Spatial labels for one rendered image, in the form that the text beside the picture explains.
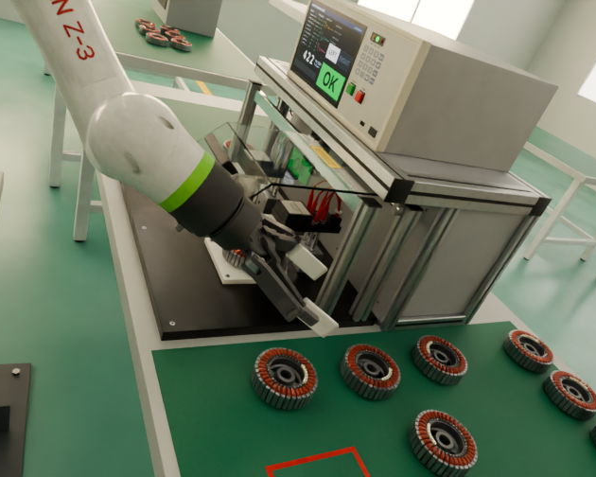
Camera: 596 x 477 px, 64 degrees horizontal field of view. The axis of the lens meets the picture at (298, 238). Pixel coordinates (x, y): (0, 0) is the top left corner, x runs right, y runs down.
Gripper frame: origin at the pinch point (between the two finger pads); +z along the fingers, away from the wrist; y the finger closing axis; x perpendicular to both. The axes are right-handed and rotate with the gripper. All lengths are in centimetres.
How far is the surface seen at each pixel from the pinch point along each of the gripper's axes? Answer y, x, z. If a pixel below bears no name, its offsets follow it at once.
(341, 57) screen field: -46, 24, -13
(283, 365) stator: -3.1, -16.3, 9.3
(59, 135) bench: -172, -103, -47
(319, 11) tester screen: -61, 26, -21
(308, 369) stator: -1.3, -12.6, 11.7
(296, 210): -32.9, -3.2, 1.0
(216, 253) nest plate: -30.7, -22.2, -4.4
